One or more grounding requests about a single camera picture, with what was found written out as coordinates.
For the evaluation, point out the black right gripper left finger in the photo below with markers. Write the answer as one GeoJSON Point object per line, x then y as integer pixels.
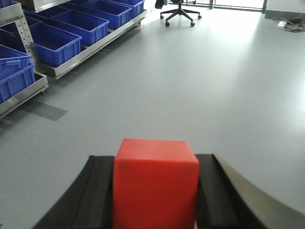
{"type": "Point", "coordinates": [87, 203]}

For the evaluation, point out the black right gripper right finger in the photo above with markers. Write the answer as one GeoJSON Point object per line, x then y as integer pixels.
{"type": "Point", "coordinates": [227, 200]}

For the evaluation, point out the red cube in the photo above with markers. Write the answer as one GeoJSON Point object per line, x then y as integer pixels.
{"type": "Point", "coordinates": [154, 185]}

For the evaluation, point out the blue bin near left edge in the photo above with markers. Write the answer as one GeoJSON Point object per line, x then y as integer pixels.
{"type": "Point", "coordinates": [16, 72]}

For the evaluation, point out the blue bin on cart front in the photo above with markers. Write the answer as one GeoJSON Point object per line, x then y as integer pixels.
{"type": "Point", "coordinates": [53, 45]}

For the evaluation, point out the blue bin on cart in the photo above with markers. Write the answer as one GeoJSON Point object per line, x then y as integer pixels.
{"type": "Point", "coordinates": [53, 45]}
{"type": "Point", "coordinates": [117, 14]}
{"type": "Point", "coordinates": [91, 28]}
{"type": "Point", "coordinates": [137, 6]}

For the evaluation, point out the black office chair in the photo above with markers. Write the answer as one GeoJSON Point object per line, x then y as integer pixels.
{"type": "Point", "coordinates": [179, 11]}

